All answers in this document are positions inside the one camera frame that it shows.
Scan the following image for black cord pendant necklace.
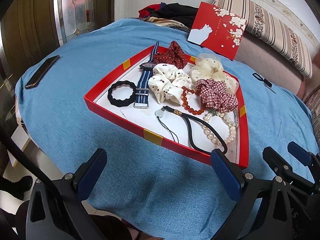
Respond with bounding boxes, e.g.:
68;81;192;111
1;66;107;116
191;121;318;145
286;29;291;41
154;105;229;156

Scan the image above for cream organza dotted scrunchie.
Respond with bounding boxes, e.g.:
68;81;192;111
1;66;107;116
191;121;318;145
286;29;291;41
190;53;239;94

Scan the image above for black scissors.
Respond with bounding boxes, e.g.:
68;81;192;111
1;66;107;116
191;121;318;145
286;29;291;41
252;73;275;94

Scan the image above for blue towel cloth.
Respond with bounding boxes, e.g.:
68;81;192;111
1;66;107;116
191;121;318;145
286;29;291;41
15;18;319;239

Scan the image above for red box lid with cat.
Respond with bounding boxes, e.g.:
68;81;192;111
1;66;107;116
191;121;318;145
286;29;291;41
187;2;247;60

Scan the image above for black smartphone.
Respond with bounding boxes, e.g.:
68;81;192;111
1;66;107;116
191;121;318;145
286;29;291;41
25;55;60;89

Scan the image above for pile of dark clothes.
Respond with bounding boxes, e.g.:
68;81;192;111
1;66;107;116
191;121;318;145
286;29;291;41
138;3;198;29

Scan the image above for striped sofa armrest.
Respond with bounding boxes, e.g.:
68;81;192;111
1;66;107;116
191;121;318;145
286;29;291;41
304;86;320;146

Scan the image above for wooden glass door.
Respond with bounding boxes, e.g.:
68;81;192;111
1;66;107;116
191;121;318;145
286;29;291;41
1;0;114;84

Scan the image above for white dotted scrunchie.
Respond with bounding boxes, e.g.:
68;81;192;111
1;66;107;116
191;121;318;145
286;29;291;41
148;63;192;106

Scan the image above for red plaid scrunchie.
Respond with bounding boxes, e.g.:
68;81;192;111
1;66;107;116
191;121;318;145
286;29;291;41
195;79;239;113

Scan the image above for white pearl bracelet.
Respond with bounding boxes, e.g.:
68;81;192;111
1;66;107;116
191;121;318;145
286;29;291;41
202;108;239;147

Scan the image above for red bead bracelet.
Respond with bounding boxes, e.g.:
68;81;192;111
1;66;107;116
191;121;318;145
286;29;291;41
181;86;207;116

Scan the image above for red jewelry box tray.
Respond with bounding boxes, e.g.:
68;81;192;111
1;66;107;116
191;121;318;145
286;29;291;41
84;46;249;169

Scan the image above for dark red dotted scrunchie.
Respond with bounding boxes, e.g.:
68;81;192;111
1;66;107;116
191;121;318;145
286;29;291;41
153;41;188;69

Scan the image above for pink sofa cushion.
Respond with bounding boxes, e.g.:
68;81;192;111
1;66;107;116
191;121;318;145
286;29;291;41
235;31;306;99

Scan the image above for striped pillow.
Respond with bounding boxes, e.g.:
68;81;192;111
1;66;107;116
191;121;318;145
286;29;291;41
212;0;312;78

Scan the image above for black hair tie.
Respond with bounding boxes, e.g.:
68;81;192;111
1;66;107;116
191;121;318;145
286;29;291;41
107;80;138;107

